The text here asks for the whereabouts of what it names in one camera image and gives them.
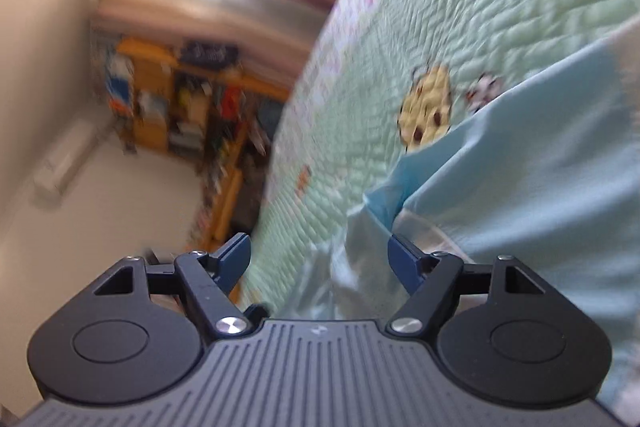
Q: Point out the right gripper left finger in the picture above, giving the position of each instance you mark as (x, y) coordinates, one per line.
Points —
(207, 280)

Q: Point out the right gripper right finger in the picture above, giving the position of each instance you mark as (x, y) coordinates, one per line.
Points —
(431, 283)

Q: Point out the light blue white jacket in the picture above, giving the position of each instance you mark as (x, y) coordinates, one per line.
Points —
(547, 173)

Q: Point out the wooden desk with drawers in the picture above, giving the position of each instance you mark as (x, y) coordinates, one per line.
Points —
(232, 182)

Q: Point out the wooden bookshelf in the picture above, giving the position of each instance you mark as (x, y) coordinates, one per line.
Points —
(173, 108)

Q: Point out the dark hanging tote bag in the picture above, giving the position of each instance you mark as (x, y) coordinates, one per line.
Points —
(210, 55)

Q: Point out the pink left curtain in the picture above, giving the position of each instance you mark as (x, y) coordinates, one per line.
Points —
(275, 37)

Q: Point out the green quilted bee bedspread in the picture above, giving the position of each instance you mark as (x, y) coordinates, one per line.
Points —
(338, 135)

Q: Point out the white wall air conditioner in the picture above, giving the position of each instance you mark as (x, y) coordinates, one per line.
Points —
(67, 155)

